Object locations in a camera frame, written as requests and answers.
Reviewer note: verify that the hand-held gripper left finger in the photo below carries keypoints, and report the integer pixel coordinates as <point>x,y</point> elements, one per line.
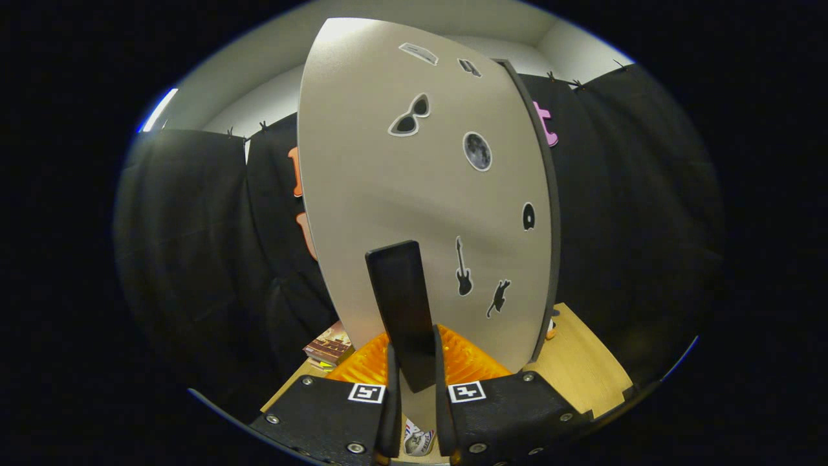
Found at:
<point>323,414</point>

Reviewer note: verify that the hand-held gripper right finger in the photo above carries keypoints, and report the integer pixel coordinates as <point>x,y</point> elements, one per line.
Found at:
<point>504,414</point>

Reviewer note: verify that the white striped canvas shoe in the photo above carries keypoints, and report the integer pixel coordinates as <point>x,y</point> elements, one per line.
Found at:
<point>419,441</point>

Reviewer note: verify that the dark grey shoe cabinet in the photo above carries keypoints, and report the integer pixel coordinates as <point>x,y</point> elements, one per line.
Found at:
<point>554,226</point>

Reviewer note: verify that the beige shoe cabinet door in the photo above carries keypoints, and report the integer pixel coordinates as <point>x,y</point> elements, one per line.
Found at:
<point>388,194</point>

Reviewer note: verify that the yellow book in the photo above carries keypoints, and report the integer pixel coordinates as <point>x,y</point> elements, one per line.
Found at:
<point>323,366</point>

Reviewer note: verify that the brown book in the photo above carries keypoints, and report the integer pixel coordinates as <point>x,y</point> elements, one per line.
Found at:
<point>330,346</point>

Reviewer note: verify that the penguin plush toy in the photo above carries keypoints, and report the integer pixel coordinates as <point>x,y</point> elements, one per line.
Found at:
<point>550,333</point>

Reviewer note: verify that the black backdrop cloth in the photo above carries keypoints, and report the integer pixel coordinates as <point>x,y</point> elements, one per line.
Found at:
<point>194,246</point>

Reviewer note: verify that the row of black cloth clips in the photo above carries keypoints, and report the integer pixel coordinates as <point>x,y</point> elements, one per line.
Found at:
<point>550,76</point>

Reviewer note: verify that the narrow ceiling light panel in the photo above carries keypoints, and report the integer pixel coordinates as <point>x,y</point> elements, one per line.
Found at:
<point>158,110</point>

